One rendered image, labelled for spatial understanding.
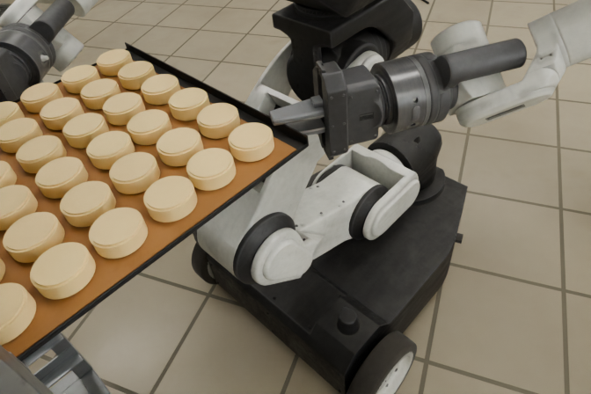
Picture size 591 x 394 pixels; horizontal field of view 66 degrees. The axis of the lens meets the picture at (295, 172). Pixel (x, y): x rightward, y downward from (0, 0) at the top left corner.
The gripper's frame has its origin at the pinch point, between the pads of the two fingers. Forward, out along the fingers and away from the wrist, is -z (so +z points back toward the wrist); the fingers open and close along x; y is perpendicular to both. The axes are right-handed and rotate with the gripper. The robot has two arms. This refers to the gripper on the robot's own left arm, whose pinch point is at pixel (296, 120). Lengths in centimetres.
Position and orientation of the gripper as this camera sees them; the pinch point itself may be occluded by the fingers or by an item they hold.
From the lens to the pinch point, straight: 55.1
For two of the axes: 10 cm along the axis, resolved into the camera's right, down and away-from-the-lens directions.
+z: 9.6, -2.5, 1.4
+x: -0.9, -7.3, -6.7
